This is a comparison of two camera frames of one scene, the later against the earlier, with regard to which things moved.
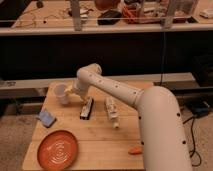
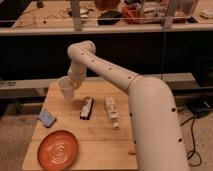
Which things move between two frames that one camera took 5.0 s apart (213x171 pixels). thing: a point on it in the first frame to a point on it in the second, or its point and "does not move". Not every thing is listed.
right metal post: [168, 20] does not move
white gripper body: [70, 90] to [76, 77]
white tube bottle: [113, 110] does not move
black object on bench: [109, 17] does not move
